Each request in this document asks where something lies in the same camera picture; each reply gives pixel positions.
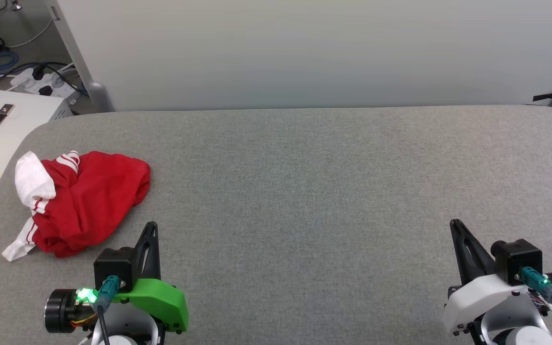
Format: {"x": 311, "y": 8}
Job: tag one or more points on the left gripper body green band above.
{"x": 161, "y": 299}

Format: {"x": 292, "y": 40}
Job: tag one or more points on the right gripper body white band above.
{"x": 477, "y": 297}

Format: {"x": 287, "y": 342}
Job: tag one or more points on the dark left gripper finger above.
{"x": 143, "y": 258}
{"x": 155, "y": 258}

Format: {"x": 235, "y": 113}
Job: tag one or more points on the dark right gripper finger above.
{"x": 482, "y": 261}
{"x": 463, "y": 261}

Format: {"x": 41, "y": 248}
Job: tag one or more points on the red and white shirt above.
{"x": 94, "y": 201}

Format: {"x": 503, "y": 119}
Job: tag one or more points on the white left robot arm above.
{"x": 122, "y": 338}

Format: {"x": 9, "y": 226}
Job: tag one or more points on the grey partition foot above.
{"x": 99, "y": 96}

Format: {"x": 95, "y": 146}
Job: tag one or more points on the white power strip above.
{"x": 41, "y": 81}

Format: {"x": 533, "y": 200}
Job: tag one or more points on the white partition panel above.
{"x": 304, "y": 48}

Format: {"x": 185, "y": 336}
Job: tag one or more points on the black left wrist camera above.
{"x": 115, "y": 268}

